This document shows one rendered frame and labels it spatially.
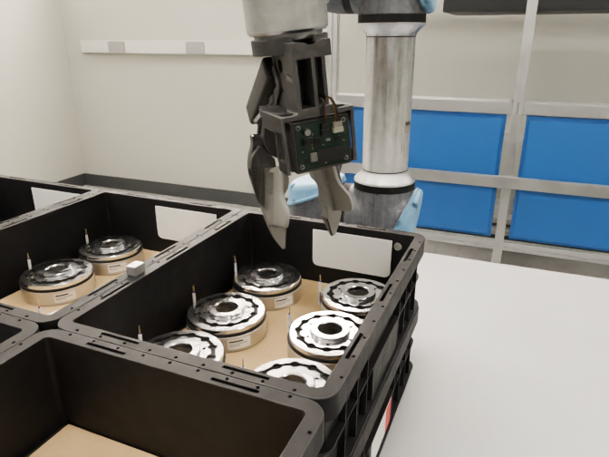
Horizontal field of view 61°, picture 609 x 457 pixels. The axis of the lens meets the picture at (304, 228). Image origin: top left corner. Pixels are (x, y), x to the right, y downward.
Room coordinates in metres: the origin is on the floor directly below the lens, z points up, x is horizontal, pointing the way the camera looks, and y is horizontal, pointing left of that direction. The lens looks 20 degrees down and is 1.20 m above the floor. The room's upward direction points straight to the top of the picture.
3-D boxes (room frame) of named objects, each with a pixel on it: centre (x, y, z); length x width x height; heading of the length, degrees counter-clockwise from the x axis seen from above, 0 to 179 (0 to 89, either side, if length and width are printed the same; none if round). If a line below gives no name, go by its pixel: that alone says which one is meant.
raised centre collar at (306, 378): (0.44, 0.01, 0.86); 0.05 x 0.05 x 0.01
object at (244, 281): (0.70, 0.06, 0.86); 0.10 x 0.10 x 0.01
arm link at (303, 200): (1.01, -0.03, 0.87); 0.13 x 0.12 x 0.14; 70
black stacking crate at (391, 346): (0.57, 0.04, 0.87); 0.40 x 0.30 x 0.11; 157
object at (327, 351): (0.55, -0.03, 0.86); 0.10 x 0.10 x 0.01
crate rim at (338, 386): (0.57, 0.04, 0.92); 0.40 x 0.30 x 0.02; 157
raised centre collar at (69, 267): (0.72, 0.38, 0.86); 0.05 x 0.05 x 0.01
